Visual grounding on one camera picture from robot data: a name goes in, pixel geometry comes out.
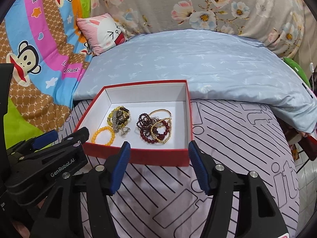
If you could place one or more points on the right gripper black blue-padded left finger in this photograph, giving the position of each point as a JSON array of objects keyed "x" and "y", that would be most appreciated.
[{"x": 60, "y": 215}]

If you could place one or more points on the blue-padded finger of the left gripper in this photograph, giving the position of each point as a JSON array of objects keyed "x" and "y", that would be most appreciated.
[{"x": 34, "y": 144}]

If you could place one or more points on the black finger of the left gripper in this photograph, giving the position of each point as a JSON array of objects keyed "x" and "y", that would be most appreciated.
[{"x": 79, "y": 136}]

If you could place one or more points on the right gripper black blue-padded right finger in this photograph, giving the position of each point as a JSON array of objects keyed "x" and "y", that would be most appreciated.
[{"x": 258, "y": 213}]

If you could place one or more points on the silver metal watch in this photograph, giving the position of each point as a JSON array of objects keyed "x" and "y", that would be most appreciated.
[{"x": 118, "y": 120}]

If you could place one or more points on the small silver pendant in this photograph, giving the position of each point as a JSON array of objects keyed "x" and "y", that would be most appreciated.
[{"x": 124, "y": 131}]

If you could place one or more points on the dark purple bead strand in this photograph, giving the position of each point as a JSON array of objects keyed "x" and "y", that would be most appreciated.
[{"x": 144, "y": 123}]

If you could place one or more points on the silver chain cluster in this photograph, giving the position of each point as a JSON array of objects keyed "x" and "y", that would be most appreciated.
[{"x": 155, "y": 120}]

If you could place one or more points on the gold bangle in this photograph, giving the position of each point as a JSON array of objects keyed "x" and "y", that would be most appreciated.
[{"x": 155, "y": 112}]

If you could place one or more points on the red cardboard box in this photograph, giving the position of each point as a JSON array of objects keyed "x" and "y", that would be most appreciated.
[{"x": 138, "y": 98}]

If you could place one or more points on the lilac striped bed sheet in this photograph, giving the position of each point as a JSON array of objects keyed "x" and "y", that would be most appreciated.
[{"x": 156, "y": 201}]

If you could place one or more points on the pink rabbit cushion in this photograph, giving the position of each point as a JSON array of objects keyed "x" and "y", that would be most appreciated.
[{"x": 101, "y": 32}]

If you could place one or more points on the colourful monkey cartoon blanket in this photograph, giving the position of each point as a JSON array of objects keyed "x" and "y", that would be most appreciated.
[{"x": 49, "y": 56}]

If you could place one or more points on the green plush toy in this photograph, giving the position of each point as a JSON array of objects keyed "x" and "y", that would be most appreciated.
[{"x": 297, "y": 68}]

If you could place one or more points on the light blue pillow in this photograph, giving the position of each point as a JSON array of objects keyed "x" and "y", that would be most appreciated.
[{"x": 215, "y": 66}]

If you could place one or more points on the grey floral quilt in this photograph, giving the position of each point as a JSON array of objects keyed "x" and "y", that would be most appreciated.
[{"x": 278, "y": 24}]

